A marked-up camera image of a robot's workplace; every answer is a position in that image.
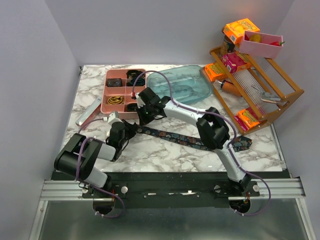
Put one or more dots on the brown snack can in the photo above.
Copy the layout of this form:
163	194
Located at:
228	44

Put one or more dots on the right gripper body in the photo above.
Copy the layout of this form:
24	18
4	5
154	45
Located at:
147	115

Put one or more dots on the red toy pepper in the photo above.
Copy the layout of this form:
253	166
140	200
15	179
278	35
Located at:
277	43

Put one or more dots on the pink silver flat box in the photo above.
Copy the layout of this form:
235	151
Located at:
89	113

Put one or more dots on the pink compartment organizer tray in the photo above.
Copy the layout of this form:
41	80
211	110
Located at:
124	91

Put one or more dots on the floral patterned necktie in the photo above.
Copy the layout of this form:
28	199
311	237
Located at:
241	143

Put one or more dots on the orange snack box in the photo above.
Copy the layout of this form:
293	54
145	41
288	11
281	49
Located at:
247	119
235	30
215	72

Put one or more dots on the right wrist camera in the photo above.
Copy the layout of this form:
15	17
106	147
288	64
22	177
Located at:
139	101

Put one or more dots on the orange bottle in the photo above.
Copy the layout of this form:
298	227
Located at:
227	87

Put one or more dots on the pink rectangular bin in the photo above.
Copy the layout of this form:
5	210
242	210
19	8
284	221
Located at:
263	49

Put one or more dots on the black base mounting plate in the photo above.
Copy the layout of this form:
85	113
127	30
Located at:
155	190

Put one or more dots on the rolled dark floral tie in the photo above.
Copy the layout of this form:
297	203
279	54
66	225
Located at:
114	82

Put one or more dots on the pink snack box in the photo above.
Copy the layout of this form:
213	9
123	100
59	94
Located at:
235	62

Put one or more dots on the orange snack box middle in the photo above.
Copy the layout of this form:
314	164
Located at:
215	72

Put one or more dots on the rolled black tie bottom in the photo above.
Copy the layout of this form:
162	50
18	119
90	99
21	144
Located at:
131	108

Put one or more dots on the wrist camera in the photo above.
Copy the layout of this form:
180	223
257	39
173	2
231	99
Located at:
139	101
113	117

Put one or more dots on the rolled gold tie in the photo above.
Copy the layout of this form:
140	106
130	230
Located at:
115	100

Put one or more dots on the rolled teal tie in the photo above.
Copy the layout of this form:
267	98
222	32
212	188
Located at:
138	83

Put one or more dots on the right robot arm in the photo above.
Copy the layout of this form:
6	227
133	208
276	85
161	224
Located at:
211	126

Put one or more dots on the aluminium rail frame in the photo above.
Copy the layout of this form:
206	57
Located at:
68	190

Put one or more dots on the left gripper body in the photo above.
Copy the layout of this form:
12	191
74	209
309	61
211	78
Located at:
122	142

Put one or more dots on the blue transparent plastic tray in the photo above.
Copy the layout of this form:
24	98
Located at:
189	84

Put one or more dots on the orange snack box top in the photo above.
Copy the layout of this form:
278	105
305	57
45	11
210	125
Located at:
235	30

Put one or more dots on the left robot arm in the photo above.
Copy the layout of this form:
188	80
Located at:
79	155

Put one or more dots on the orange snack box lower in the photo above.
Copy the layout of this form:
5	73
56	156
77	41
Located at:
247	119

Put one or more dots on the rolled black tie top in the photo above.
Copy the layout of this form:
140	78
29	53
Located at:
134	73

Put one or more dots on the rolled black tie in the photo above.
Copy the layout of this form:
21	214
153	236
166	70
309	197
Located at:
131	108
134	73

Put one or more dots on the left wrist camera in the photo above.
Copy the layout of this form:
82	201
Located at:
113	117

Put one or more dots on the yellow toy fruit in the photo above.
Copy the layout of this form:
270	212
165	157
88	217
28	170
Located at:
255	38

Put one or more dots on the wooden dish rack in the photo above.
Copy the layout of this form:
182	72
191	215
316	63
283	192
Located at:
250	83

